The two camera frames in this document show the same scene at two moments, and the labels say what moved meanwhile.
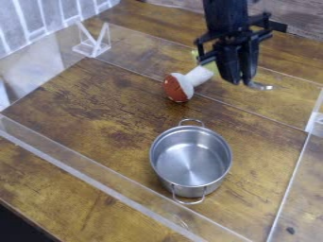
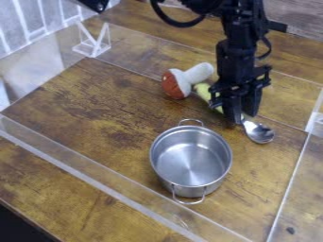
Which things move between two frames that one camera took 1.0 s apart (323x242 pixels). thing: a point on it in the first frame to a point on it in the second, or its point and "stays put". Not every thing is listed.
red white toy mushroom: x=177 y=85 stays put
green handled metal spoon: x=255 y=85 to x=259 y=133
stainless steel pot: x=191 y=160 stays put
